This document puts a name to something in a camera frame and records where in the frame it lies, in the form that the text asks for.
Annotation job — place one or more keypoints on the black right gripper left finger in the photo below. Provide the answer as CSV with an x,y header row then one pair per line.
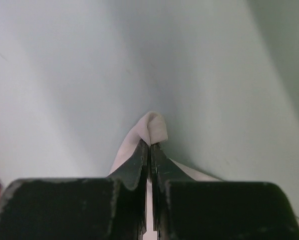
x,y
113,207

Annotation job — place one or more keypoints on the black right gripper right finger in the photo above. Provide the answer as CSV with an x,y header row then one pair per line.
x,y
184,208

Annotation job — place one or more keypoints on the white t shirt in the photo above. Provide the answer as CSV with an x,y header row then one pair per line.
x,y
152,129

